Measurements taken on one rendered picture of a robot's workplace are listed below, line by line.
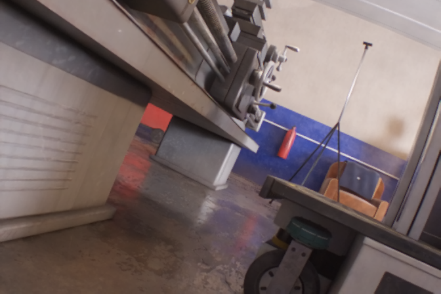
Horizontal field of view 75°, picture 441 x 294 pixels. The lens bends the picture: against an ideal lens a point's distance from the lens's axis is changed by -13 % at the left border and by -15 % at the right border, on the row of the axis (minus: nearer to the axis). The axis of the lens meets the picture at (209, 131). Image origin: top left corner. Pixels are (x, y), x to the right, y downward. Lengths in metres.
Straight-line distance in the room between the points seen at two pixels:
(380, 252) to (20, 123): 0.69
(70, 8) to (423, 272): 0.73
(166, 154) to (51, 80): 2.10
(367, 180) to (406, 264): 4.44
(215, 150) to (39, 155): 1.99
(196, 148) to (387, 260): 2.07
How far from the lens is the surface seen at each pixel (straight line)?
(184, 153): 2.59
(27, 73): 0.56
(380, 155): 5.67
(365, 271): 0.68
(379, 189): 5.39
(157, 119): 4.33
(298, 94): 5.60
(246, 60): 1.50
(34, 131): 0.62
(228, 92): 1.47
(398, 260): 0.69
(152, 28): 0.96
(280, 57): 1.69
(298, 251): 0.75
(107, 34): 0.52
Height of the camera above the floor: 0.34
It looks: 1 degrees up
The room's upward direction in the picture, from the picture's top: 24 degrees clockwise
